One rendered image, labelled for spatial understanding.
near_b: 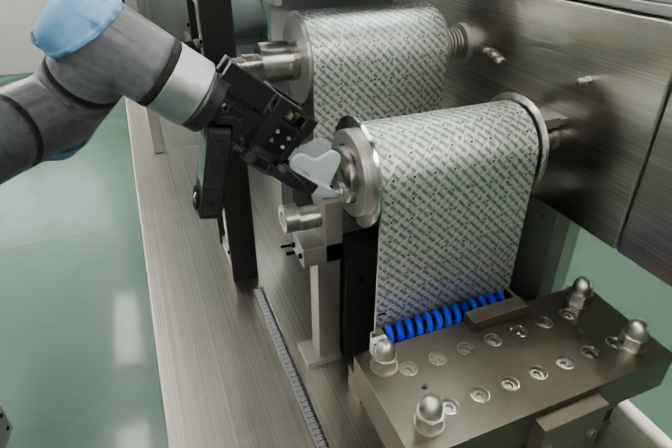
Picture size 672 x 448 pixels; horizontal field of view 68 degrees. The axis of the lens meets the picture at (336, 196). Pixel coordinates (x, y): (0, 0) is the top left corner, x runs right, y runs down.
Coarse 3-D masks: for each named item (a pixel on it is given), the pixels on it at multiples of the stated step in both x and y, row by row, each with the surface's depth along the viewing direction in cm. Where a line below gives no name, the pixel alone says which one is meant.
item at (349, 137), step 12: (336, 132) 66; (348, 132) 62; (336, 144) 66; (348, 144) 62; (360, 144) 60; (360, 156) 60; (360, 168) 60; (360, 180) 61; (372, 180) 60; (360, 192) 62; (372, 192) 61; (348, 204) 66; (360, 204) 62
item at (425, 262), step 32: (416, 224) 65; (448, 224) 67; (480, 224) 70; (512, 224) 72; (384, 256) 66; (416, 256) 68; (448, 256) 70; (480, 256) 73; (512, 256) 76; (384, 288) 68; (416, 288) 71; (448, 288) 74; (480, 288) 77; (384, 320) 72
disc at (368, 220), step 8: (344, 120) 65; (352, 120) 62; (336, 128) 68; (344, 128) 65; (352, 128) 63; (360, 128) 61; (360, 136) 61; (368, 136) 59; (368, 144) 59; (368, 152) 60; (376, 152) 59; (376, 160) 58; (376, 168) 58; (376, 176) 59; (376, 184) 59; (376, 192) 60; (376, 200) 60; (376, 208) 61; (352, 216) 69; (360, 216) 66; (368, 216) 63; (376, 216) 61; (360, 224) 67; (368, 224) 64
